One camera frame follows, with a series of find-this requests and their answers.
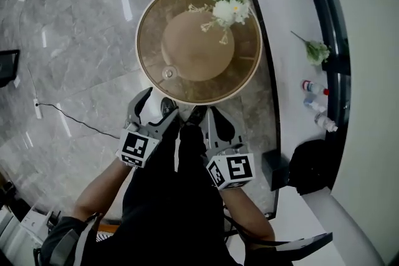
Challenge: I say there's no black power cable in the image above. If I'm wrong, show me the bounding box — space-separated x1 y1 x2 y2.
36 102 122 140

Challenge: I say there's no person's left forearm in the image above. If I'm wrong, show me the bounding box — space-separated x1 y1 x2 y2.
72 158 135 222

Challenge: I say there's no black monitor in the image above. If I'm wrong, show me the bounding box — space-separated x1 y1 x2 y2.
0 49 21 89

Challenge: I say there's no tan round stool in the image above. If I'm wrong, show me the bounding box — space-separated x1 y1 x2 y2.
161 11 236 82

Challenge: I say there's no round glass coffee table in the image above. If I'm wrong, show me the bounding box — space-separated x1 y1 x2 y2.
134 0 263 103

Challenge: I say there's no white power strip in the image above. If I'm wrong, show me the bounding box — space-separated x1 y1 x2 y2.
32 98 44 120

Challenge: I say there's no person's dark clothed body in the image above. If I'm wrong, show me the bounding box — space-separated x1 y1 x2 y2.
37 115 253 266

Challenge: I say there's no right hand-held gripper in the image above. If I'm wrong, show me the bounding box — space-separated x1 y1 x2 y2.
204 107 256 191

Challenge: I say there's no red cap bottle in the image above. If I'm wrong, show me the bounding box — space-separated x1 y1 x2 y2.
300 79 330 96

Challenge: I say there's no person's shoe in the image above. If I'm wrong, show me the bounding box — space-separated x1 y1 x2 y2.
188 105 208 126
160 97 179 118

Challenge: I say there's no clear white cap bottle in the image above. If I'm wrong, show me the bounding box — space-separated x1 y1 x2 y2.
314 112 339 133

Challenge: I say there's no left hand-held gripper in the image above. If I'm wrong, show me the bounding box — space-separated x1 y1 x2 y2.
115 87 180 169

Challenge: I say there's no person's right shoe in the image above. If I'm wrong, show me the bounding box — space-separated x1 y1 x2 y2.
188 105 208 126

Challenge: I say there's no person's right forearm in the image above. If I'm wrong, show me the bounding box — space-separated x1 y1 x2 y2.
223 186 277 242

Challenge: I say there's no white box device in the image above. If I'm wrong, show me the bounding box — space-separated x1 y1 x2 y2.
0 207 54 260

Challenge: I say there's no white spray bottle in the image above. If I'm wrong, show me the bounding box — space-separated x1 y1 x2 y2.
303 96 328 113

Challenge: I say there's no loose white flower stem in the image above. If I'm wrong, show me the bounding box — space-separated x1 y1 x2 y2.
290 30 332 67

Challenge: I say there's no black box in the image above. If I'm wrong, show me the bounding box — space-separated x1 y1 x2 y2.
262 149 294 192

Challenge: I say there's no black backpack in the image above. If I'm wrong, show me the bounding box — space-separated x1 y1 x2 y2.
289 139 337 196

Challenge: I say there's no black strap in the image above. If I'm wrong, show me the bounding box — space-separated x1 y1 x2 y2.
248 232 334 261

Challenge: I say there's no person's left shoe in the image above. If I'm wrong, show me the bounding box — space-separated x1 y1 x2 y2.
160 97 179 118

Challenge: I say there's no white long bench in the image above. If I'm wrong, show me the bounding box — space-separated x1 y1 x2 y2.
232 0 389 266

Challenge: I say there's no white flower bouquet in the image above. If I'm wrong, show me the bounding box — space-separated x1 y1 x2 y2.
199 0 252 30

